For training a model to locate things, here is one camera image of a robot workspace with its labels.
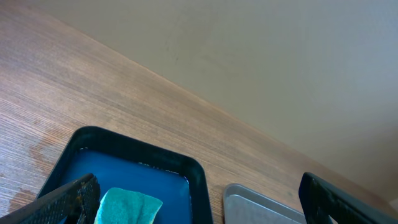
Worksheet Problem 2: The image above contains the green yellow sponge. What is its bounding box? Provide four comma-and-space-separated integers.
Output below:
94, 187, 163, 224

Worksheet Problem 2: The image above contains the dark brown serving tray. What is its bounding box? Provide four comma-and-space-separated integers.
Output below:
223, 184, 306, 224

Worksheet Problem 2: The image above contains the blue water tray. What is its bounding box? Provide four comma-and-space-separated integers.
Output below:
37, 126, 213, 224

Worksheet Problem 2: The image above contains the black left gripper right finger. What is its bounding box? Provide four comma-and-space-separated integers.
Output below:
298, 172, 397, 224

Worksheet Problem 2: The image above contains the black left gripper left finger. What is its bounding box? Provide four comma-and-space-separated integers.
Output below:
1, 173, 100, 224

